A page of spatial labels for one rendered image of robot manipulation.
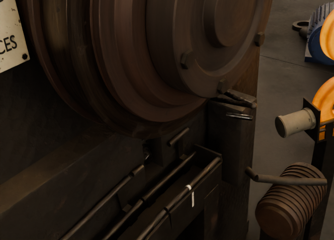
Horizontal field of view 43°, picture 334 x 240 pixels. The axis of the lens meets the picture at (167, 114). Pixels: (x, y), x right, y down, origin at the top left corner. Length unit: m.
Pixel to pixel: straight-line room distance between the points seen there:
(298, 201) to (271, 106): 1.40
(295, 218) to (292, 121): 0.25
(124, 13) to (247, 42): 0.26
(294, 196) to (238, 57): 0.55
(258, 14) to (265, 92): 1.92
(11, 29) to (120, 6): 0.17
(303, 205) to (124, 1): 0.80
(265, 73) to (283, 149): 0.81
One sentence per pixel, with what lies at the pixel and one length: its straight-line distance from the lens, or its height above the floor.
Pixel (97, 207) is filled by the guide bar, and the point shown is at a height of 0.75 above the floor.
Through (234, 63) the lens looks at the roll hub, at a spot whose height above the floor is 1.01.
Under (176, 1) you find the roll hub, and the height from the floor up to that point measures 1.16.
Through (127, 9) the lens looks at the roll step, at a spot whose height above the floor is 1.15.
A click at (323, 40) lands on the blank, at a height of 0.90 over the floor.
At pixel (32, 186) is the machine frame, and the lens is 0.72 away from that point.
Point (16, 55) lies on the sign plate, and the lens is 0.65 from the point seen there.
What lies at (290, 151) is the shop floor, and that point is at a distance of 2.18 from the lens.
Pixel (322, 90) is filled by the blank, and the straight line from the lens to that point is 1.17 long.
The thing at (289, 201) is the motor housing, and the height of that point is 0.53.
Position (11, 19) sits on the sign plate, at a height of 1.13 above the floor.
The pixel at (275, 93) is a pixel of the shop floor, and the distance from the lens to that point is 2.64.
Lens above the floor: 1.33
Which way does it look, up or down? 33 degrees down
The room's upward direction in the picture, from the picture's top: 3 degrees counter-clockwise
